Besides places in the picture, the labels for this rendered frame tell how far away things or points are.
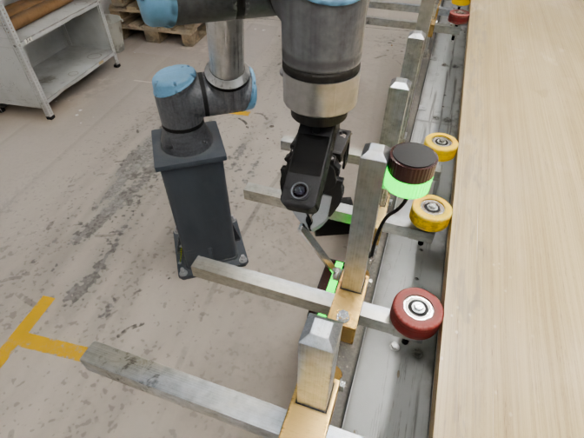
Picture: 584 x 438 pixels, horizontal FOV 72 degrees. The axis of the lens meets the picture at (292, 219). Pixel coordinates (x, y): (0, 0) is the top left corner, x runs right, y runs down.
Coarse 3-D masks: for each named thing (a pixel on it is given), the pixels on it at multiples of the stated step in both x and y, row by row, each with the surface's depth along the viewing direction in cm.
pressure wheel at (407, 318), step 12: (408, 288) 67; (396, 300) 65; (408, 300) 65; (420, 300) 65; (432, 300) 65; (396, 312) 64; (408, 312) 64; (420, 312) 64; (432, 312) 64; (396, 324) 64; (408, 324) 62; (420, 324) 62; (432, 324) 62; (408, 336) 64; (420, 336) 63
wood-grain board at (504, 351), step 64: (512, 0) 179; (576, 0) 179; (512, 64) 131; (576, 64) 131; (512, 128) 103; (576, 128) 103; (512, 192) 85; (576, 192) 85; (448, 256) 73; (512, 256) 73; (576, 256) 73; (448, 320) 63; (512, 320) 63; (576, 320) 63; (448, 384) 56; (512, 384) 56; (576, 384) 56
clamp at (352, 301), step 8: (368, 272) 75; (368, 280) 75; (336, 296) 70; (344, 296) 70; (352, 296) 70; (360, 296) 70; (336, 304) 69; (344, 304) 69; (352, 304) 69; (360, 304) 69; (336, 312) 68; (352, 312) 68; (360, 312) 68; (336, 320) 67; (352, 320) 67; (344, 328) 66; (352, 328) 66; (344, 336) 68; (352, 336) 67
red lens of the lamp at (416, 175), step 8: (392, 152) 51; (392, 160) 50; (392, 168) 51; (400, 168) 50; (408, 168) 49; (424, 168) 49; (432, 168) 49; (400, 176) 50; (408, 176) 50; (416, 176) 50; (424, 176) 50; (432, 176) 51
